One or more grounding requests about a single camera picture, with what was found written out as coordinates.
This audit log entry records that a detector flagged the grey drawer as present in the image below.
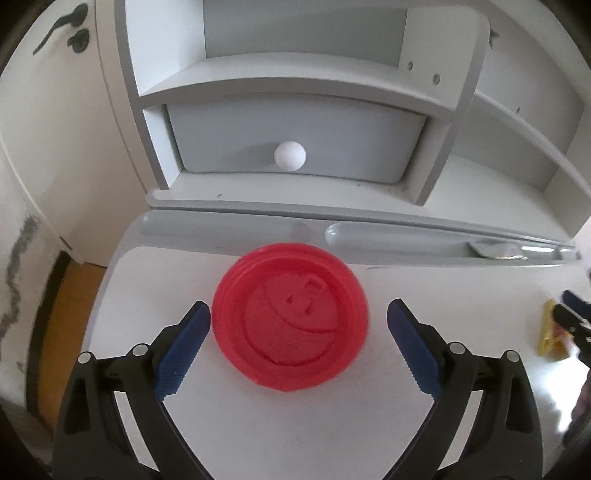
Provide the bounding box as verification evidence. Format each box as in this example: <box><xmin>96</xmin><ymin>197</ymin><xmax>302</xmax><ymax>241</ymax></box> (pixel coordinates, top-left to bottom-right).
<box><xmin>166</xmin><ymin>95</ymin><xmax>428</xmax><ymax>184</ymax></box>

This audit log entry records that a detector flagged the silver foil wrapper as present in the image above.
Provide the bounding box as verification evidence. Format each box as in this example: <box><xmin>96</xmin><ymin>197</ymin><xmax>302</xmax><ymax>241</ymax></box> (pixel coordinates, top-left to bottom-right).
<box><xmin>468</xmin><ymin>241</ymin><xmax>530</xmax><ymax>260</ymax></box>

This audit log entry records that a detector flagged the red round plastic lid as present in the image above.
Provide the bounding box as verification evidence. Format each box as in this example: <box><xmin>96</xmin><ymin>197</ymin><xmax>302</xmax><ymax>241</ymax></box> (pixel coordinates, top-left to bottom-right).
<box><xmin>212</xmin><ymin>243</ymin><xmax>372</xmax><ymax>393</ymax></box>

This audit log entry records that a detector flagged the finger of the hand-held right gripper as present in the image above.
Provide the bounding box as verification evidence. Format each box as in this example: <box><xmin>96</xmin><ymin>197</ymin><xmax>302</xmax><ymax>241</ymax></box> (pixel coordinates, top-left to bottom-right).
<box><xmin>561</xmin><ymin>290</ymin><xmax>591</xmax><ymax>319</ymax></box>
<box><xmin>553</xmin><ymin>304</ymin><xmax>591</xmax><ymax>356</ymax></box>

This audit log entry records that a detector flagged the yellow packet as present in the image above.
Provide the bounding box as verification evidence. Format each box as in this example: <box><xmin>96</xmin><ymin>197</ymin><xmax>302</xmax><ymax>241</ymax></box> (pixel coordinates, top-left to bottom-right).
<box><xmin>538</xmin><ymin>300</ymin><xmax>576</xmax><ymax>361</ymax></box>

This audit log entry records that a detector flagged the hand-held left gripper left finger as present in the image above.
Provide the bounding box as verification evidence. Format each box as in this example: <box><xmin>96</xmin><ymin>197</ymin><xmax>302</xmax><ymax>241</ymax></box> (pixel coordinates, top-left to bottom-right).
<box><xmin>53</xmin><ymin>301</ymin><xmax>212</xmax><ymax>480</ymax></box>

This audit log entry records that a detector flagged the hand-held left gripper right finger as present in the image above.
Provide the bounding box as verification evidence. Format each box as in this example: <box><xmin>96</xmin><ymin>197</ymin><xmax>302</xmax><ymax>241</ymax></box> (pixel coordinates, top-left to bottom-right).
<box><xmin>383</xmin><ymin>298</ymin><xmax>543</xmax><ymax>480</ymax></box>

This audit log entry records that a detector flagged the white door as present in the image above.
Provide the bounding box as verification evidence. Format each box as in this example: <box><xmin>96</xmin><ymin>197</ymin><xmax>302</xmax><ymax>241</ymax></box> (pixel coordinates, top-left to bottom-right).
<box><xmin>0</xmin><ymin>0</ymin><xmax>148</xmax><ymax>273</ymax></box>

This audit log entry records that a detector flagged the white desk hutch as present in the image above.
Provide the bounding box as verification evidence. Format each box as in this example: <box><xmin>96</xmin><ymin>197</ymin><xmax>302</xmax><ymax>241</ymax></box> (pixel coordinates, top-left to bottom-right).
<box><xmin>113</xmin><ymin>0</ymin><xmax>591</xmax><ymax>241</ymax></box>

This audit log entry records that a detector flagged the white round drawer knob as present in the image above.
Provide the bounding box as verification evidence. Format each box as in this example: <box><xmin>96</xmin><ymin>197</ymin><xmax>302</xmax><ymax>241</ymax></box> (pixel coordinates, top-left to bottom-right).
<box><xmin>274</xmin><ymin>141</ymin><xmax>307</xmax><ymax>171</ymax></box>

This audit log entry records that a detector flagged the black door handle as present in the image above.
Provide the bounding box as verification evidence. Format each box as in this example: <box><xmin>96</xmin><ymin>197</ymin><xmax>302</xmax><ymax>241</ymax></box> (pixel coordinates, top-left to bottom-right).
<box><xmin>32</xmin><ymin>4</ymin><xmax>92</xmax><ymax>55</ymax></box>

